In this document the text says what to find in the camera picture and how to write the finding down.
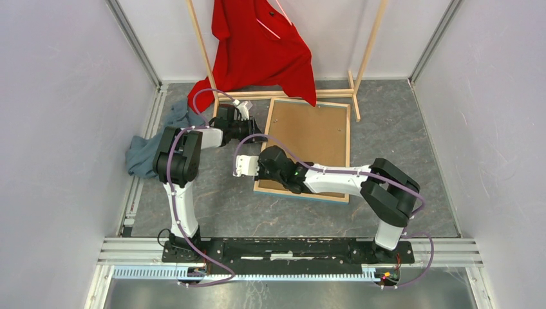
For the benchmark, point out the white cable duct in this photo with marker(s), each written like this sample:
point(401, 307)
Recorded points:
point(190, 274)

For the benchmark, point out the red shirt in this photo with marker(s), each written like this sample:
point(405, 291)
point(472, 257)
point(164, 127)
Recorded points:
point(247, 57)

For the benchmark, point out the wooden clothes rack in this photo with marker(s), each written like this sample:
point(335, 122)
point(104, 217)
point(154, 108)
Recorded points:
point(353, 80)

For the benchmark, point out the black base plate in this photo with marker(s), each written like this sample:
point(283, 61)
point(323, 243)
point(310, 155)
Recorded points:
point(286, 256)

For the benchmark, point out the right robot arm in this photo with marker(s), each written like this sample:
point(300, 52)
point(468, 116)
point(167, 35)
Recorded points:
point(390, 192)

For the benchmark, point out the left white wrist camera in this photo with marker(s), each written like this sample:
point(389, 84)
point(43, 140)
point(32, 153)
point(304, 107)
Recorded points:
point(243, 108)

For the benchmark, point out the grey-blue cloth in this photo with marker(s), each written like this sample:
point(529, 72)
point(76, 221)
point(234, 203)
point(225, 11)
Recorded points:
point(139, 157)

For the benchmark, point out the pink clothes hanger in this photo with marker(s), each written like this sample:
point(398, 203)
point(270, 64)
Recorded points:
point(272, 18)

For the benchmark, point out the blue picture frame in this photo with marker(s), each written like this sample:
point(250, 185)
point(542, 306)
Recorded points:
point(318, 134)

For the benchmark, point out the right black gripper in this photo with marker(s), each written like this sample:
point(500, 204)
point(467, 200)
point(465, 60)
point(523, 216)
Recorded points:
point(261, 175)

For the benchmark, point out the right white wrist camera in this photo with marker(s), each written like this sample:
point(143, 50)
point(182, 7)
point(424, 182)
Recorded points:
point(246, 166)

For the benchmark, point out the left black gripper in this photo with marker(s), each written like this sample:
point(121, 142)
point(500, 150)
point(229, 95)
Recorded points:
point(252, 127)

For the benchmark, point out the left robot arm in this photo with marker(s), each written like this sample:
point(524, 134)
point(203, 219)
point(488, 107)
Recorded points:
point(176, 163)

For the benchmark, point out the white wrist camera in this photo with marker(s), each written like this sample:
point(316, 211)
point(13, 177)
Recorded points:
point(246, 166)
point(243, 108)

